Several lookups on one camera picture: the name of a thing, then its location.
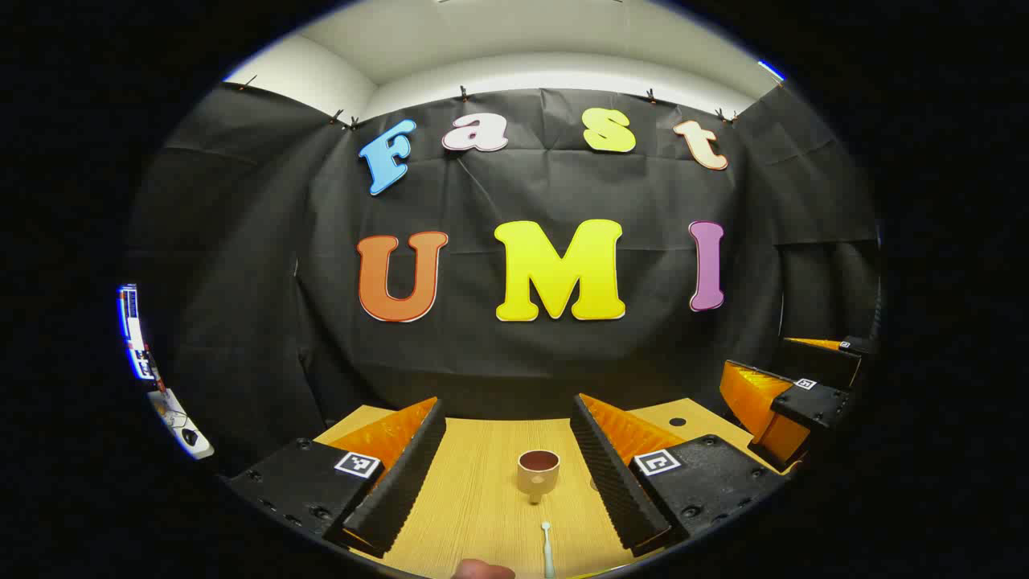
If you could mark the red bottle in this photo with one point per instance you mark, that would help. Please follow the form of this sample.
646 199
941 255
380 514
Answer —
158 376

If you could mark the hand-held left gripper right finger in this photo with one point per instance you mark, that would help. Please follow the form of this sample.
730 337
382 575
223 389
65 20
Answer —
615 482

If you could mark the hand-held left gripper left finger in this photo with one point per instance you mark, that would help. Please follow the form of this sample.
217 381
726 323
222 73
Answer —
406 482

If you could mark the wooden desktop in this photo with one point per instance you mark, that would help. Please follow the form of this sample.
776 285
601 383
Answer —
482 482

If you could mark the beige cup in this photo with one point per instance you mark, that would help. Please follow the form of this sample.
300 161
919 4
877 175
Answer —
537 478

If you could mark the mint green toothbrush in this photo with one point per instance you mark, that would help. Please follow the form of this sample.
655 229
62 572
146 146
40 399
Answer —
547 555

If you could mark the black backdrop cloth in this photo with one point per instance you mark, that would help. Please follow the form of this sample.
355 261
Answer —
482 354

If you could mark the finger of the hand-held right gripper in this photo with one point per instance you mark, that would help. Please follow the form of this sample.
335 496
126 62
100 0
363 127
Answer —
828 363
820 406

